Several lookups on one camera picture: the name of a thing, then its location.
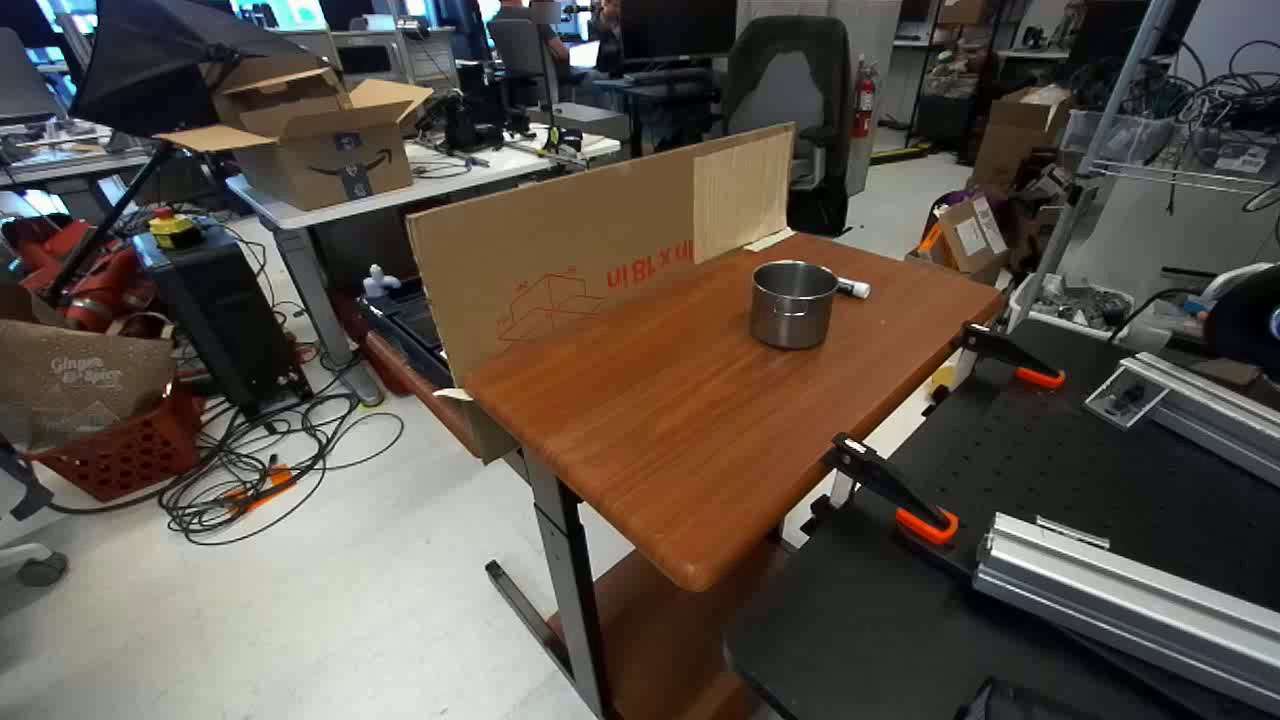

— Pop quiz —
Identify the black and white marker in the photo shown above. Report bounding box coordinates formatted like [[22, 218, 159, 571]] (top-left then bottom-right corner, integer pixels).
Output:
[[827, 265, 877, 305]]

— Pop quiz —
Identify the silver metal pot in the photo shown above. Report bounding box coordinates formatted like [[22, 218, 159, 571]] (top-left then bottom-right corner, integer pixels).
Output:
[[746, 255, 844, 356]]

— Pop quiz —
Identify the brown cardboard panel red print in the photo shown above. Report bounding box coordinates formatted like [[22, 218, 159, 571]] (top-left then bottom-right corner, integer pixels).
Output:
[[402, 139, 699, 391]]

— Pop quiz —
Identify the light wood board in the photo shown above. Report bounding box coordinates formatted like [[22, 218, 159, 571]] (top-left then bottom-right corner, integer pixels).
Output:
[[689, 120, 798, 265]]

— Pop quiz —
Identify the grey metal table leg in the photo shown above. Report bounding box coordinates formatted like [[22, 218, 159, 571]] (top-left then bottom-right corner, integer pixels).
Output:
[[479, 446, 618, 720]]

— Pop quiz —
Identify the white office desk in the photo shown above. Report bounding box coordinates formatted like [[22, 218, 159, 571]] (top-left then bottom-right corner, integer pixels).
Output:
[[219, 129, 630, 402]]

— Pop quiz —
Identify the white spray bottle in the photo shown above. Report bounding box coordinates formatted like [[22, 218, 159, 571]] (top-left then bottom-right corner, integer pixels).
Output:
[[359, 259, 402, 305]]

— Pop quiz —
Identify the black orange bar clamp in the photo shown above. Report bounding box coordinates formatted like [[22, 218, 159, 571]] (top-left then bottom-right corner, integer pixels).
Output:
[[958, 318, 1071, 396], [823, 431, 964, 551]]

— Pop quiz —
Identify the black grey office chair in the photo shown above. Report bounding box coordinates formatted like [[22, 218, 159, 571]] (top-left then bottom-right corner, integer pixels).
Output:
[[718, 13, 856, 241]]

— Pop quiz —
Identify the grey mesh office chair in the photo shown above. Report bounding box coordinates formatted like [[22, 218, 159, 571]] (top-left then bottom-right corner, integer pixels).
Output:
[[484, 6, 630, 153]]

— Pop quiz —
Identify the black computer monitor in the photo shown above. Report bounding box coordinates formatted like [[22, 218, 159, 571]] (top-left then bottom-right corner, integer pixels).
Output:
[[618, 0, 738, 65]]

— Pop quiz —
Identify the red fire extinguisher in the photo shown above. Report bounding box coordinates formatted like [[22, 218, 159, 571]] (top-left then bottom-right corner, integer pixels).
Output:
[[847, 56, 885, 144]]

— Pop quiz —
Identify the small brown cardboard box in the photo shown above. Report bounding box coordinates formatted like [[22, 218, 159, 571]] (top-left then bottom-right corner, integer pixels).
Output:
[[916, 191, 1015, 282]]

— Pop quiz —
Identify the open Amazon cardboard box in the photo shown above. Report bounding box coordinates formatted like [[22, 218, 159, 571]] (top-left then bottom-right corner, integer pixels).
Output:
[[150, 56, 438, 217]]

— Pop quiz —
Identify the black perforated base board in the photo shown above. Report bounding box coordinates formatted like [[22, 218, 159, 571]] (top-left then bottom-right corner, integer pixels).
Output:
[[722, 316, 1280, 720]]

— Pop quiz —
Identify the black computer tower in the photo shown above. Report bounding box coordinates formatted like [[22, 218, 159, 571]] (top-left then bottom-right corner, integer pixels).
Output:
[[133, 224, 303, 414]]

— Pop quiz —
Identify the large brown cardboard box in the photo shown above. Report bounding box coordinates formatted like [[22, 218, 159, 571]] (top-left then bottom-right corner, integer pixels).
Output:
[[966, 81, 1080, 205]]

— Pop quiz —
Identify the yellow red emergency stop button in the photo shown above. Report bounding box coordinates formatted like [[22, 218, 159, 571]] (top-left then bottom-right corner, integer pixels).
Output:
[[144, 205, 209, 255]]

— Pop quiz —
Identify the red plastic basket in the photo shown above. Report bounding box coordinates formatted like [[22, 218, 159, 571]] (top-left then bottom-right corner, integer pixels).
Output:
[[33, 385, 209, 504]]

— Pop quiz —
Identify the black light stand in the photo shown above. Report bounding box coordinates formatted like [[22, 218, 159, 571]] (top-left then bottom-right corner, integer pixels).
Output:
[[46, 134, 181, 306]]

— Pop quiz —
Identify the black softbox light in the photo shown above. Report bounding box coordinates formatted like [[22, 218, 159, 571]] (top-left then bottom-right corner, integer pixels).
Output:
[[67, 0, 324, 139]]

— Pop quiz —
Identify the brown paper bag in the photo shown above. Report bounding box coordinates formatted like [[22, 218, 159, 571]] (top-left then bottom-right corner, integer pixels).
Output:
[[0, 312, 181, 454]]

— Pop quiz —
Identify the tangle of floor cables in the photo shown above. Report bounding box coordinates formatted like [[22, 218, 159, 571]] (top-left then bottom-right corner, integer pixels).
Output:
[[155, 385, 408, 551]]

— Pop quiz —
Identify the small grey bracket plate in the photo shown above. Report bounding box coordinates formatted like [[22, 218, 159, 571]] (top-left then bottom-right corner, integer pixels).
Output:
[[1080, 362, 1175, 431]]

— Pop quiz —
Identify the aluminium extrusion rail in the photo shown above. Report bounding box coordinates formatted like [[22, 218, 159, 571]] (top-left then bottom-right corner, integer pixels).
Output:
[[1114, 347, 1280, 491], [973, 507, 1280, 710]]

